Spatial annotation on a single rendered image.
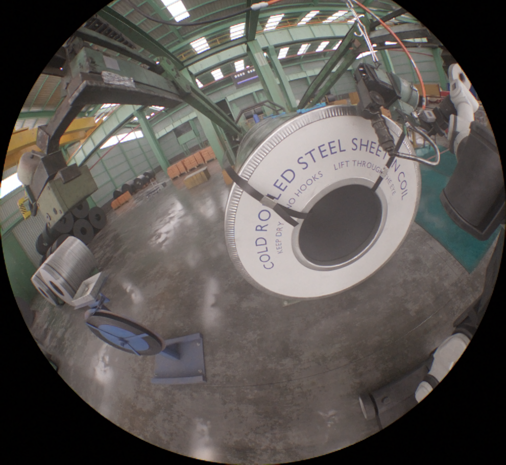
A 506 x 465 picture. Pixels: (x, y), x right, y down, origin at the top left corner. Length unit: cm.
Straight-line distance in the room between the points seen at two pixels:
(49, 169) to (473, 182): 99
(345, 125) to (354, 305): 128
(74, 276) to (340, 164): 483
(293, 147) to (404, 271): 146
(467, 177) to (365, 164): 61
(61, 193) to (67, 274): 404
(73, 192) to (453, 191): 93
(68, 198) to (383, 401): 159
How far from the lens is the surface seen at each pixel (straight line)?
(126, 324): 126
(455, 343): 61
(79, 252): 493
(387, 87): 72
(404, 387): 128
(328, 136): 73
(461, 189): 32
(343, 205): 141
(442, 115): 83
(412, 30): 140
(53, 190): 67
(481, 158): 31
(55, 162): 77
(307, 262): 99
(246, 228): 78
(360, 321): 150
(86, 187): 75
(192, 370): 180
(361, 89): 67
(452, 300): 179
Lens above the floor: 140
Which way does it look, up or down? 27 degrees down
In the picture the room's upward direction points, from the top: 25 degrees counter-clockwise
